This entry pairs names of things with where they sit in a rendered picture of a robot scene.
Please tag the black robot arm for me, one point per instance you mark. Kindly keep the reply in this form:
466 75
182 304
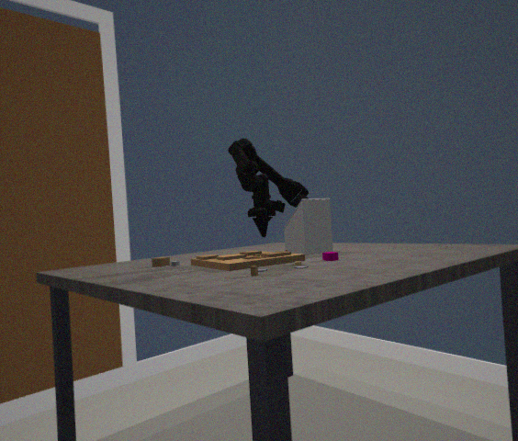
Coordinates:
249 164

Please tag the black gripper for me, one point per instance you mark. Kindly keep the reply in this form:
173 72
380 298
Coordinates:
260 212

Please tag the magenta cube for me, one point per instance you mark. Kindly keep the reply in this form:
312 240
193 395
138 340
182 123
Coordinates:
329 256

